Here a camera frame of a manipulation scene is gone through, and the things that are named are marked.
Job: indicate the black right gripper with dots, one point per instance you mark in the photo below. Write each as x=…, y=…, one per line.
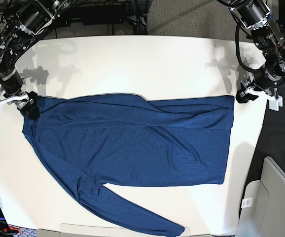
x=11, y=83

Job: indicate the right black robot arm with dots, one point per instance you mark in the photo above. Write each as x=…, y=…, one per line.
x=25, y=26

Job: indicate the beige plastic bin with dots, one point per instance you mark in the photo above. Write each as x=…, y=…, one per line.
x=263, y=205

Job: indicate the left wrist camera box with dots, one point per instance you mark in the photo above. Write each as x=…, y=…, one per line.
x=276, y=103

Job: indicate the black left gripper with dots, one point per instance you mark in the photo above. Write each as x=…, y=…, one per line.
x=264, y=79

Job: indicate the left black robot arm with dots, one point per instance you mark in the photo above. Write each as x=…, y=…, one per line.
x=253, y=18

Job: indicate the blue long-sleeve shirt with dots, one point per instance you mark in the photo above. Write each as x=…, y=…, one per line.
x=122, y=139

